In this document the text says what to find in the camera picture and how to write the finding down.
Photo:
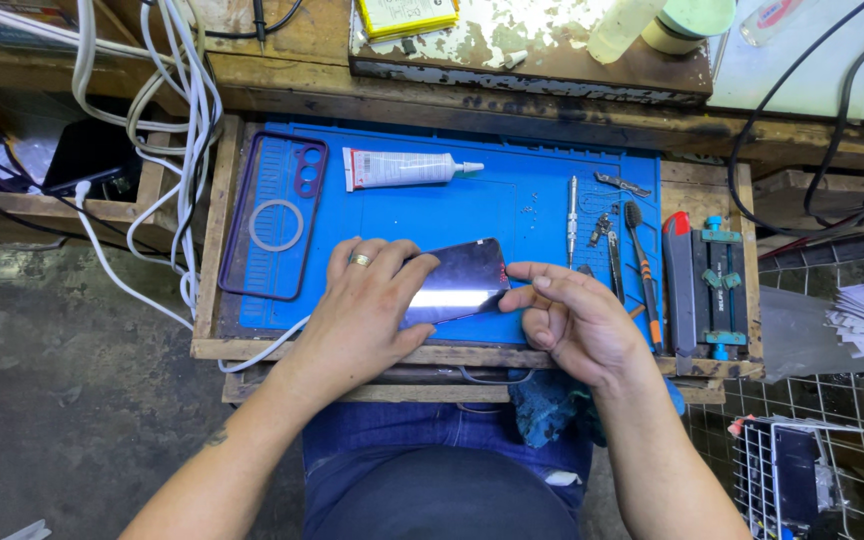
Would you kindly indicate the dark glossy smartphone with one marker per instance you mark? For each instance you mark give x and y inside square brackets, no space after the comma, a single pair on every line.
[466,281]

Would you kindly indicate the worn painted wooden board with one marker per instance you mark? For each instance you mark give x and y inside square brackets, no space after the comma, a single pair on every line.
[537,71]

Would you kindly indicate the purple clear phone case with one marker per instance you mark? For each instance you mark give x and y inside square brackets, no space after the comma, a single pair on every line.
[241,225]

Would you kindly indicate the black device in drawer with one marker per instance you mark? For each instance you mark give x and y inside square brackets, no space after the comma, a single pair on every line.
[91,157]

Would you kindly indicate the silver precision screwdriver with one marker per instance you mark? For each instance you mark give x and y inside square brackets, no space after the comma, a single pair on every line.
[572,221]

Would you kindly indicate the person's dark shirt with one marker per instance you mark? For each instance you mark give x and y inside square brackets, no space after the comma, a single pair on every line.
[439,502]

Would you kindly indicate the person's left hand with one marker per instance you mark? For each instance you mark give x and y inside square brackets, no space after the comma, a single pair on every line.
[361,322]

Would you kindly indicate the blue silicone repair mat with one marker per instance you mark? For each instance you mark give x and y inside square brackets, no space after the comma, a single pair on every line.
[432,217]

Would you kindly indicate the black test probe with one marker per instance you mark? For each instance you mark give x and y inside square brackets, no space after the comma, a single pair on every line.
[259,22]

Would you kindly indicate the white glue tube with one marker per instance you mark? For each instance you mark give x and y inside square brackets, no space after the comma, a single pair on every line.
[398,169]

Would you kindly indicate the group of tiny screws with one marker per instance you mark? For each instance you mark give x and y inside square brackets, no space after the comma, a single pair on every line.
[529,210]

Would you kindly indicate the person's right hand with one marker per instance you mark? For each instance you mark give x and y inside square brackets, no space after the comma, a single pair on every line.
[593,322]

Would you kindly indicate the clear plastic sheet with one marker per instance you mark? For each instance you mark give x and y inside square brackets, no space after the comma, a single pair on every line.
[792,337]

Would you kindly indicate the white nozzle cap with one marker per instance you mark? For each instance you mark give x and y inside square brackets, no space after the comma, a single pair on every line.
[515,59]

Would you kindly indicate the steel tweezers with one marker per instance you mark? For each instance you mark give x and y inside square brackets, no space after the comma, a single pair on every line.
[616,266]

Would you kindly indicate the yellow phone battery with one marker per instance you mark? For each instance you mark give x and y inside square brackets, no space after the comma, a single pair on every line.
[408,16]

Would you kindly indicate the small metal phone part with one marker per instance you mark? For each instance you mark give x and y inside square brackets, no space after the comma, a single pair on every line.
[600,229]

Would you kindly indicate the green lidded jar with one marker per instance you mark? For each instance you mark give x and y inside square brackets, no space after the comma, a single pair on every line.
[691,22]

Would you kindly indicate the black teal phone clamp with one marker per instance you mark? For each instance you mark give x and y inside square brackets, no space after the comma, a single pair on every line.
[721,285]

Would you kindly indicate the person's blue jeans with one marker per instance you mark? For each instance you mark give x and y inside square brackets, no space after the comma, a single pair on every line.
[387,431]

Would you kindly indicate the red black utility knife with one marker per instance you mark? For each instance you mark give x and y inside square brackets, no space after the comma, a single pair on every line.
[678,292]

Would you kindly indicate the wooden drawer tray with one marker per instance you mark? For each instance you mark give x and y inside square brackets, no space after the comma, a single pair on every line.
[214,247]

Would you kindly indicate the cream plastic bottle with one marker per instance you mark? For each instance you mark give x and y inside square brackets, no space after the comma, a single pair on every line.
[621,30]

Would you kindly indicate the blue cloth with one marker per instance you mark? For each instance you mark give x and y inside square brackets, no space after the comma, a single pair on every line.
[552,409]

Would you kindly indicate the clear bottle red label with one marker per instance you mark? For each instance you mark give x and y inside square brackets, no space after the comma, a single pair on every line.
[771,19]

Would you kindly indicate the wooden side drawer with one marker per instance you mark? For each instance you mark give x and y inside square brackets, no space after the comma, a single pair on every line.
[49,214]

